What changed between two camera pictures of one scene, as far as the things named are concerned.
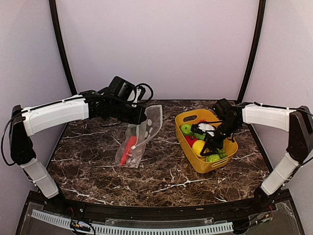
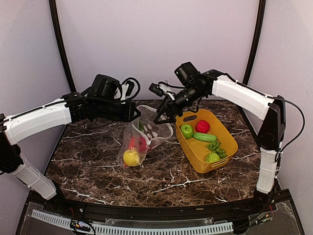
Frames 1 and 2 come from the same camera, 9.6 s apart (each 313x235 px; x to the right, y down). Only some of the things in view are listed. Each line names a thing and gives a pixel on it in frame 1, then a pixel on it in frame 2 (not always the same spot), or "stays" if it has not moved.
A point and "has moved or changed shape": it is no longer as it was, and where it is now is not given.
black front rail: (151, 212) stays
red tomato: (191, 140) to (143, 144)
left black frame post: (54, 15) stays
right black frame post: (253, 51) stays
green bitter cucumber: (200, 137) stays
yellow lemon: (197, 146) to (131, 158)
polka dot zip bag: (131, 150) has moved or changed shape
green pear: (212, 157) stays
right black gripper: (210, 143) to (169, 106)
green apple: (186, 129) stays
